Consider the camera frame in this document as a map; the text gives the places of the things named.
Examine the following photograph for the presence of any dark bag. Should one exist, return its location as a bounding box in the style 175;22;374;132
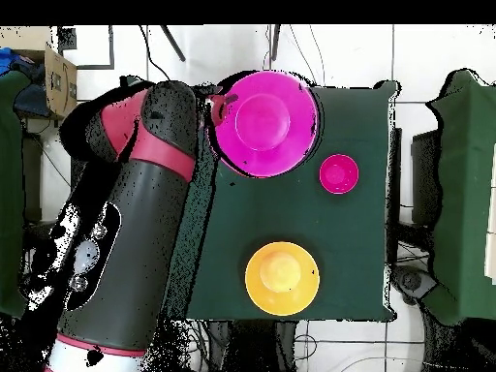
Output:
15;63;53;119

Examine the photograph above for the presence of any large orange bowl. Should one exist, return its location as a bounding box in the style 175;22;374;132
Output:
244;241;322;317

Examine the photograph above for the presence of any dark green table cloth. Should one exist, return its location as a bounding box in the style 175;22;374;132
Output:
123;75;400;323

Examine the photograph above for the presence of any small crimson bowl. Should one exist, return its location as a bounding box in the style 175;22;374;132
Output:
319;153;360;195

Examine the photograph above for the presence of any black metal frame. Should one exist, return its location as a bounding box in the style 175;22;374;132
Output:
394;127;439;253

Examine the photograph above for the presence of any green side table cloth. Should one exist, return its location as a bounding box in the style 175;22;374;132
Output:
0;69;44;319
425;69;496;326

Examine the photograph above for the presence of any large pink bowl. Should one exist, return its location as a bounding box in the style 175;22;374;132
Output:
210;70;320;179

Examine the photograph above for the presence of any cardboard box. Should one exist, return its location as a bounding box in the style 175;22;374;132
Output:
0;25;78;122

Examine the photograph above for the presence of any black stand leg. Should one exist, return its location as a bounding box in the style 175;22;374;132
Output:
158;24;187;63
267;24;282;62

